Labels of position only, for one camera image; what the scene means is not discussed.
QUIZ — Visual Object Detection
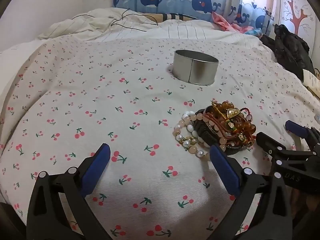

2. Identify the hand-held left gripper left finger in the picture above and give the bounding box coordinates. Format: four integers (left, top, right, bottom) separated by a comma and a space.
26, 143, 113, 240

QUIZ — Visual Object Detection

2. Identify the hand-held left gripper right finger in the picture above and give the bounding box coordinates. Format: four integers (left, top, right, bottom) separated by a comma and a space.
207, 144, 293, 240

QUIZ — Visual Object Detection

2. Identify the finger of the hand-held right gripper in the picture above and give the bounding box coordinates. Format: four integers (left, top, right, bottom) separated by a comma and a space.
255, 131, 320, 167
285, 120, 320, 152

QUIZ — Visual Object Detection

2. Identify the heap of beaded bracelets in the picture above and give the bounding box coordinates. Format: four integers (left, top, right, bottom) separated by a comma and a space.
173, 101, 257, 161

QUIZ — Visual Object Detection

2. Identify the black braided leather bracelet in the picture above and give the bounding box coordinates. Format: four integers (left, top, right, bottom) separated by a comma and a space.
194, 109, 242, 155

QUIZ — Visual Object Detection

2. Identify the round metal tin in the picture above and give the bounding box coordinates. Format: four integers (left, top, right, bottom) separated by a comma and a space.
172, 50, 219, 85

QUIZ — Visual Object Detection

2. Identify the paper shopping bag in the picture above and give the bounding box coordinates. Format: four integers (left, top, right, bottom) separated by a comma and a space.
302, 69, 320, 93

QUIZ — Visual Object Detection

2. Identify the cherry print bedsheet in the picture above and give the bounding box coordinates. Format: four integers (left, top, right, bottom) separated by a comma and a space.
0, 37, 320, 240

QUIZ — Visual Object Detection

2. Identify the black jacket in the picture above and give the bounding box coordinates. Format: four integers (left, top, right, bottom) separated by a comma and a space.
260, 24, 315, 80

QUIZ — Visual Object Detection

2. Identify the pink cloth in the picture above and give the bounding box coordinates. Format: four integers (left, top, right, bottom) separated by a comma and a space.
212, 12, 253, 33

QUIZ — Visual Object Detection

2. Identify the white striped duvet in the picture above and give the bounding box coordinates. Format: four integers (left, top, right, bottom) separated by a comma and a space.
37, 7, 263, 46

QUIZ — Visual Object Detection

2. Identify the striped pillow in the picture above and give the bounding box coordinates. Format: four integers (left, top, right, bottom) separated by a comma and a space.
136, 12, 200, 22

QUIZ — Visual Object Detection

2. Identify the red tree wall sticker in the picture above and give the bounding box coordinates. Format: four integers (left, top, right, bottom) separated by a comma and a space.
282, 0, 315, 34

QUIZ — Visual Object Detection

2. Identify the black cable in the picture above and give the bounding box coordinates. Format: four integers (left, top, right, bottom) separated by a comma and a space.
71, 9, 159, 33

